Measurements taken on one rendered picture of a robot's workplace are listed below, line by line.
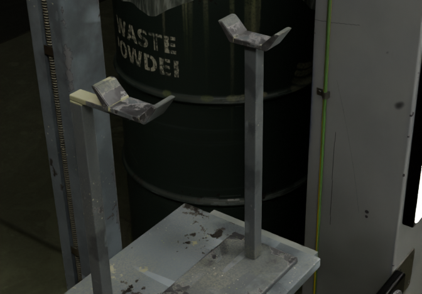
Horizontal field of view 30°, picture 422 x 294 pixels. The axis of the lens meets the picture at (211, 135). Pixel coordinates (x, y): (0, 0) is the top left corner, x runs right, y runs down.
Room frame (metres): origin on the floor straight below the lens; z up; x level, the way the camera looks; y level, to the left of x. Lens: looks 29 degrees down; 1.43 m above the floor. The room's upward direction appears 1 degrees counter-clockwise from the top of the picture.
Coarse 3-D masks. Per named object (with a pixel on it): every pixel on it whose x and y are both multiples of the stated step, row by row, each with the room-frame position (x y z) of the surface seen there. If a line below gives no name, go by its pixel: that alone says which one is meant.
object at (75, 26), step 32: (32, 0) 0.82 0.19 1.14; (64, 0) 0.80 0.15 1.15; (96, 0) 0.84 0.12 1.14; (32, 32) 0.83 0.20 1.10; (64, 32) 0.80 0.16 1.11; (96, 32) 0.83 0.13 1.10; (64, 64) 0.80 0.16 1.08; (96, 64) 0.83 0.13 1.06; (64, 96) 0.80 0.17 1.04; (64, 128) 0.81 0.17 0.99; (96, 128) 0.82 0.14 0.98; (64, 160) 0.81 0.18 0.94; (64, 192) 0.82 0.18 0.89; (64, 224) 0.82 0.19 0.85; (64, 256) 0.83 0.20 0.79
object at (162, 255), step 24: (168, 216) 0.91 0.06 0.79; (192, 216) 0.91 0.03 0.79; (216, 216) 0.91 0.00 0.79; (144, 240) 0.86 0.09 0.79; (168, 240) 0.85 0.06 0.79; (192, 240) 0.85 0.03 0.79; (216, 240) 0.85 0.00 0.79; (264, 240) 0.85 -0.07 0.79; (120, 264) 0.80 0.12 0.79; (144, 264) 0.80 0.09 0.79; (168, 264) 0.80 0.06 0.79; (192, 264) 0.80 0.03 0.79; (312, 264) 0.80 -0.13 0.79; (72, 288) 0.76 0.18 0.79; (120, 288) 0.76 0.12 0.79; (144, 288) 0.76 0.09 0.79; (288, 288) 0.75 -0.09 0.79
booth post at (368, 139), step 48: (336, 0) 1.15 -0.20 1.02; (384, 0) 1.11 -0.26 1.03; (336, 48) 1.15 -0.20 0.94; (384, 48) 1.10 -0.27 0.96; (336, 96) 1.15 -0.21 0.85; (384, 96) 1.10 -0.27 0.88; (336, 144) 1.14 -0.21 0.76; (384, 144) 1.09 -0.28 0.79; (336, 192) 1.14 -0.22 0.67; (384, 192) 1.09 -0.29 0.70; (336, 240) 1.14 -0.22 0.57; (384, 240) 1.08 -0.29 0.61; (336, 288) 1.13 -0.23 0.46
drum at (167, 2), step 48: (144, 0) 1.72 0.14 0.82; (192, 0) 1.67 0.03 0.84; (240, 0) 1.67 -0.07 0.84; (288, 0) 1.71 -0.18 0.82; (144, 48) 1.74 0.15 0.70; (192, 48) 1.68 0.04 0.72; (240, 48) 1.67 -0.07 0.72; (288, 48) 1.71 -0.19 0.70; (144, 96) 1.75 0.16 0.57; (192, 96) 1.68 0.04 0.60; (240, 96) 1.67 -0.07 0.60; (288, 96) 1.72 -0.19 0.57; (144, 144) 1.76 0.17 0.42; (192, 144) 1.68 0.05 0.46; (240, 144) 1.67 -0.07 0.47; (288, 144) 1.72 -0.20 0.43; (144, 192) 1.77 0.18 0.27; (192, 192) 1.68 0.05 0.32; (240, 192) 1.67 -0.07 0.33; (288, 192) 1.71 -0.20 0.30
